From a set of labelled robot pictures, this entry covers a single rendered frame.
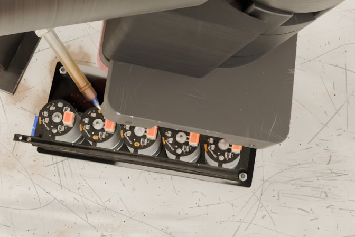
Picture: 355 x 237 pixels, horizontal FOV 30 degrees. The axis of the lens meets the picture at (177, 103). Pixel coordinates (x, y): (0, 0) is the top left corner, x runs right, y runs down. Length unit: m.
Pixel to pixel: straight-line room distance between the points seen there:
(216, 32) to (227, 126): 0.05
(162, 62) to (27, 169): 0.31
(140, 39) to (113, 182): 0.31
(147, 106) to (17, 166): 0.31
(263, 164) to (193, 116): 0.28
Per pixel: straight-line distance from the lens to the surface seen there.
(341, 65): 0.52
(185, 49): 0.20
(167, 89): 0.22
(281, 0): 0.17
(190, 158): 0.45
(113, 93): 0.22
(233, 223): 0.49
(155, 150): 0.46
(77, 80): 0.44
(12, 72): 0.53
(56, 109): 0.45
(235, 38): 0.18
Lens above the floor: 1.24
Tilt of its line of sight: 75 degrees down
